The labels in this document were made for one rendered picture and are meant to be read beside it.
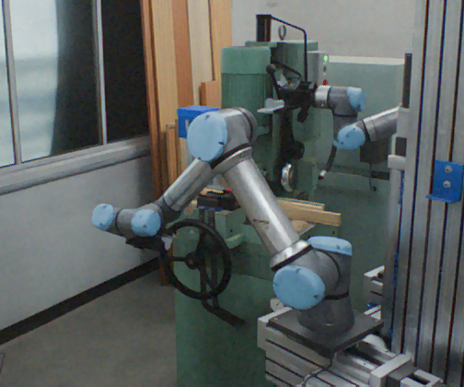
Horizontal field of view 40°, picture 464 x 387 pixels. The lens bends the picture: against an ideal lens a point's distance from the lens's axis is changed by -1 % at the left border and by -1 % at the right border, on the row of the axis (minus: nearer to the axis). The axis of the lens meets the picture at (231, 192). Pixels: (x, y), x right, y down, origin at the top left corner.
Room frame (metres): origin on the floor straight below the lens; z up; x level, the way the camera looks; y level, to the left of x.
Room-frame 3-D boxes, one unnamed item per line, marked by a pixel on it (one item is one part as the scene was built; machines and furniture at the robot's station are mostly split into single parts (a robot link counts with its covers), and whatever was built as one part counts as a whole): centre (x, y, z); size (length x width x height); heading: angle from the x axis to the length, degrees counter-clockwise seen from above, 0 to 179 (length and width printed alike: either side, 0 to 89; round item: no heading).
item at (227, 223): (2.16, 0.04, 0.92); 0.15 x 0.13 x 0.09; 59
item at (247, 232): (2.24, 0.00, 0.87); 0.61 x 0.30 x 0.06; 59
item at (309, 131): (2.44, -0.29, 1.23); 0.09 x 0.08 x 0.15; 149
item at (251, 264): (2.44, -0.11, 0.76); 0.57 x 0.45 x 0.09; 149
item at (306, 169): (2.41, -0.28, 1.02); 0.09 x 0.07 x 0.12; 59
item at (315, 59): (2.53, -0.33, 1.40); 0.10 x 0.06 x 0.16; 149
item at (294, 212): (2.28, -0.13, 0.92); 0.58 x 0.02 x 0.04; 59
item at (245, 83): (2.33, -0.05, 1.35); 0.18 x 0.18 x 0.31
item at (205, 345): (2.44, -0.11, 0.36); 0.58 x 0.45 x 0.71; 149
